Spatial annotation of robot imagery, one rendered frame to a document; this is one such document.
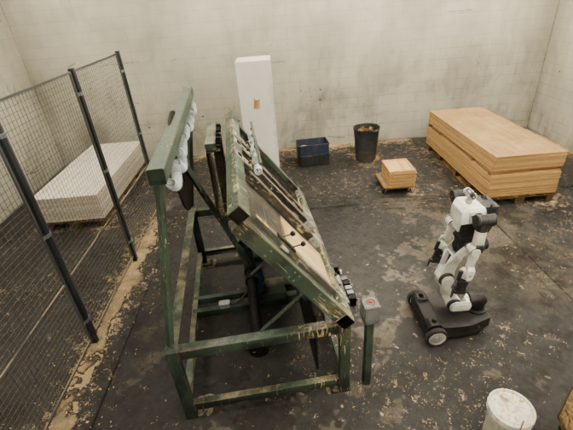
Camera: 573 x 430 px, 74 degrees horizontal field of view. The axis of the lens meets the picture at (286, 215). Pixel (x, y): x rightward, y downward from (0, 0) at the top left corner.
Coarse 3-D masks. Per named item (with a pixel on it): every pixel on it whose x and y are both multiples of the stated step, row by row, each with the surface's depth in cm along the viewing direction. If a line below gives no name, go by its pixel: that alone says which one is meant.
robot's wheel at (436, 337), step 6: (432, 330) 349; (438, 330) 347; (444, 330) 350; (426, 336) 351; (432, 336) 351; (438, 336) 352; (444, 336) 350; (432, 342) 355; (438, 342) 355; (444, 342) 353
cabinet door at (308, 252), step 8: (280, 216) 318; (288, 224) 321; (288, 232) 306; (296, 232) 325; (288, 240) 290; (296, 240) 310; (304, 240) 332; (296, 248) 293; (304, 248) 314; (312, 248) 335; (304, 256) 299; (312, 256) 319; (320, 256) 340; (312, 264) 300; (320, 264) 321; (320, 272) 304; (328, 280) 310
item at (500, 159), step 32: (448, 128) 665; (480, 128) 633; (512, 128) 622; (448, 160) 676; (480, 160) 566; (512, 160) 531; (544, 160) 533; (480, 192) 574; (512, 192) 555; (544, 192) 559
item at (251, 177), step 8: (248, 168) 305; (248, 176) 308; (256, 176) 315; (256, 184) 313; (264, 184) 320; (264, 192) 318; (272, 192) 325; (272, 200) 322; (280, 200) 328; (280, 208) 327; (288, 216) 332; (296, 224) 338; (304, 232) 343; (312, 240) 349
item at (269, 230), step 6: (252, 216) 259; (258, 216) 259; (258, 222) 257; (264, 222) 262; (264, 228) 260; (270, 228) 264; (270, 234) 263; (276, 234) 267; (276, 240) 266; (294, 258) 276; (300, 258) 277; (306, 264) 281; (312, 270) 284; (318, 276) 288; (324, 282) 292; (330, 288) 296
